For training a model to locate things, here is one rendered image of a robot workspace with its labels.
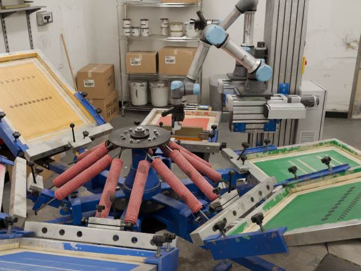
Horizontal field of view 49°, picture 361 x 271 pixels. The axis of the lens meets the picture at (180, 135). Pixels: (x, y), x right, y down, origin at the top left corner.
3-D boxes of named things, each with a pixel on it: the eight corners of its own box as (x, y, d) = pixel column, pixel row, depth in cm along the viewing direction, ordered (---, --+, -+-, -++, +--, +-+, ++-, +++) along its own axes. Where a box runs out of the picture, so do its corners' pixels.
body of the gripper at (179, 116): (182, 122, 270) (182, 105, 266) (170, 122, 272) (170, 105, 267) (185, 119, 277) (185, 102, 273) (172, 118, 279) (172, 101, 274)
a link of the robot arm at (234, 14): (254, 1, 305) (213, 47, 331) (258, 1, 315) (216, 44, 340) (244, -9, 306) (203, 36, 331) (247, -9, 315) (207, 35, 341)
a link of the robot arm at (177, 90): (183, 83, 262) (171, 83, 261) (183, 99, 265) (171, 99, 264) (182, 80, 269) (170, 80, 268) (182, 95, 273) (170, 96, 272)
